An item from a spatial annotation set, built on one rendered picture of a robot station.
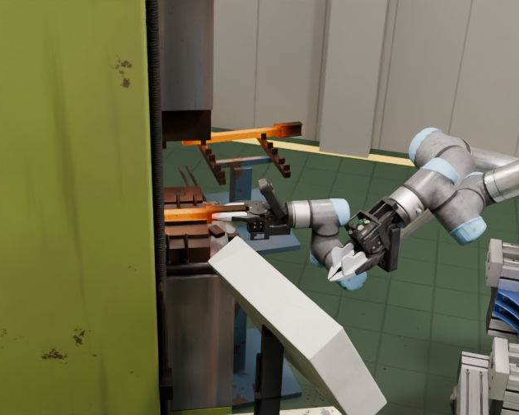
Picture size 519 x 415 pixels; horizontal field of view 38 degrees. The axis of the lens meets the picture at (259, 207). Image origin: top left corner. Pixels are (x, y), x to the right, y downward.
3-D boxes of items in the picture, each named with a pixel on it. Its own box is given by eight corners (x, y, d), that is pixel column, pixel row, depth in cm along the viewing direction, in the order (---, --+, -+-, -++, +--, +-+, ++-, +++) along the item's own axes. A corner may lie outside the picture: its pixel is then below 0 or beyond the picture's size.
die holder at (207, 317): (218, 320, 245) (220, 200, 222) (231, 406, 212) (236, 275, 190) (39, 332, 236) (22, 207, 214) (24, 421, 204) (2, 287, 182)
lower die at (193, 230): (203, 227, 209) (203, 200, 205) (210, 268, 192) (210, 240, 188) (46, 234, 203) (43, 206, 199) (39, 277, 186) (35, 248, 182)
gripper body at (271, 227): (247, 241, 200) (292, 238, 202) (248, 212, 196) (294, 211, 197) (244, 226, 206) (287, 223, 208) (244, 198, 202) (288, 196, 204)
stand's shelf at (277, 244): (263, 192, 282) (264, 188, 281) (300, 249, 249) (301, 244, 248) (184, 202, 273) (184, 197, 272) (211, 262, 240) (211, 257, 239)
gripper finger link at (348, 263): (322, 268, 161) (353, 239, 162) (331, 283, 165) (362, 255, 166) (331, 275, 158) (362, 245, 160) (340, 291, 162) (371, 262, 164)
